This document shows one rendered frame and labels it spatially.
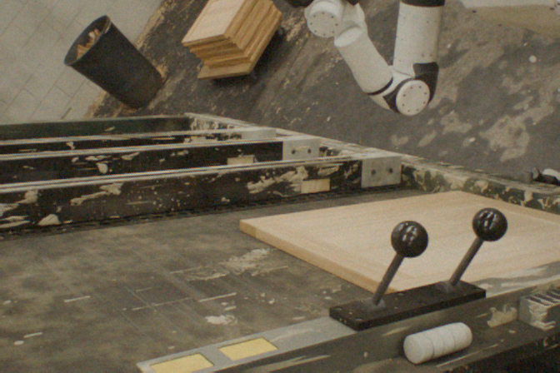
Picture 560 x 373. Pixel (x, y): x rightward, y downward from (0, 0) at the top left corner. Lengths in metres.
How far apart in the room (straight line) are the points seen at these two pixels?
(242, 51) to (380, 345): 3.77
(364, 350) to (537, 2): 0.71
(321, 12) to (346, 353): 0.76
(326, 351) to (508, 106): 2.41
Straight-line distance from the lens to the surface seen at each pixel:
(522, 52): 3.24
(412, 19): 1.45
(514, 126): 2.95
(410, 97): 1.46
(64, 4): 6.63
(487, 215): 0.77
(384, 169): 1.66
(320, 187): 1.55
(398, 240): 0.69
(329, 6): 1.33
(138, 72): 5.59
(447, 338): 0.78
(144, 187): 1.33
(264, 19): 4.59
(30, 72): 6.43
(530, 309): 0.91
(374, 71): 1.43
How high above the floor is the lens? 1.99
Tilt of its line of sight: 32 degrees down
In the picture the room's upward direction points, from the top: 48 degrees counter-clockwise
